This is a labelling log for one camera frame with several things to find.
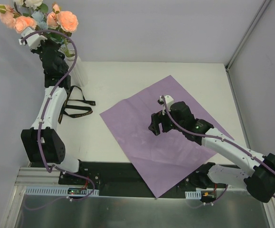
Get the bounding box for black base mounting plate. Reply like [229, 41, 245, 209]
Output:
[58, 163, 226, 198]

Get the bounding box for white rose stem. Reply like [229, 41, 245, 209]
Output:
[13, 0, 48, 14]

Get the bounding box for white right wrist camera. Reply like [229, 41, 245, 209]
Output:
[158, 95, 174, 105]

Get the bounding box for white slotted cable duct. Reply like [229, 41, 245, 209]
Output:
[25, 186, 99, 197]

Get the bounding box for small peach rose stem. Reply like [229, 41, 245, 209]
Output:
[0, 4, 37, 34]

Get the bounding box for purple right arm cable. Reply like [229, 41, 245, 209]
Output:
[160, 95, 275, 209]

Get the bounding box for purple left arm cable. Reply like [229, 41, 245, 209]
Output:
[22, 29, 95, 202]

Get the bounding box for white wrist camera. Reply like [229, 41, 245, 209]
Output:
[158, 95, 174, 105]
[19, 27, 47, 50]

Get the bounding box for blue flower stem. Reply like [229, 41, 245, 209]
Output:
[31, 11, 58, 30]

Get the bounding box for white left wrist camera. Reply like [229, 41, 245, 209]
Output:
[19, 27, 47, 50]

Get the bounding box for purple wrapping paper sheet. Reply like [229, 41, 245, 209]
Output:
[99, 75, 235, 199]

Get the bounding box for black ribbon gold lettering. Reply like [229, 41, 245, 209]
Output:
[57, 85, 96, 124]

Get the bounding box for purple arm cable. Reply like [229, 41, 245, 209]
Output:
[22, 29, 95, 202]
[160, 95, 275, 209]

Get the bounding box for large peach rose stem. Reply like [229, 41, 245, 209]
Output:
[47, 2, 78, 58]

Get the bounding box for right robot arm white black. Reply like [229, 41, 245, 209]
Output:
[148, 96, 275, 203]

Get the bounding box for white ribbed vase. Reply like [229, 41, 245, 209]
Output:
[66, 49, 88, 87]

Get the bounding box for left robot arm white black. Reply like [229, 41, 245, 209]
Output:
[21, 39, 86, 185]

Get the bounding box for small white cable duct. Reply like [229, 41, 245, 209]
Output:
[185, 190, 202, 200]

